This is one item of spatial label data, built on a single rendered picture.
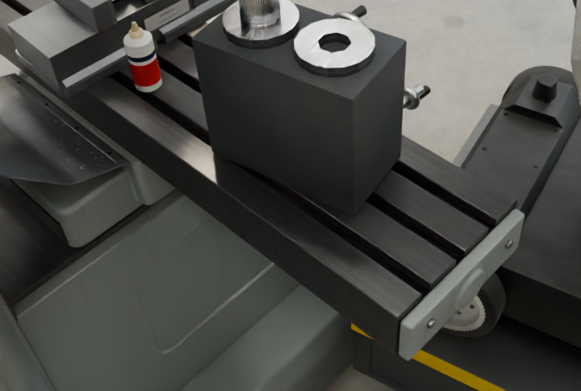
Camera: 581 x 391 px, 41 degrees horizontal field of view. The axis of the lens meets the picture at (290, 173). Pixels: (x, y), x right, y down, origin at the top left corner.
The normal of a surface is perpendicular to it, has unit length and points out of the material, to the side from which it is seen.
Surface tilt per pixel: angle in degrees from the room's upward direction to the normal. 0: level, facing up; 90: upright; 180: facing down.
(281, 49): 0
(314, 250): 0
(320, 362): 63
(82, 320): 90
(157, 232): 90
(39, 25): 0
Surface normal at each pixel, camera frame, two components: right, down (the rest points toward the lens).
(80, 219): 0.71, 0.47
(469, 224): -0.06, -0.69
